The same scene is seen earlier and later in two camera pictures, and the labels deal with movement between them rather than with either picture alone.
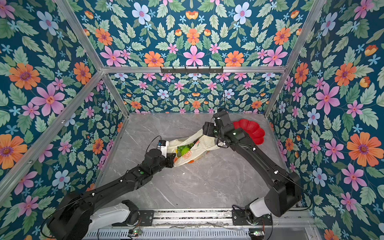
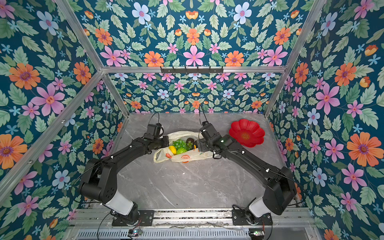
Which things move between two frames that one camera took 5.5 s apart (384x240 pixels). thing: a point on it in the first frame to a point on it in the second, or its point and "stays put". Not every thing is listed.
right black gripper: x=209 y=127 to x=201 y=143
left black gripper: x=170 y=157 to x=165 y=141
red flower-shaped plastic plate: x=256 y=133 stays put
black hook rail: x=192 y=70 stays put
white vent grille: x=173 y=234 stays put
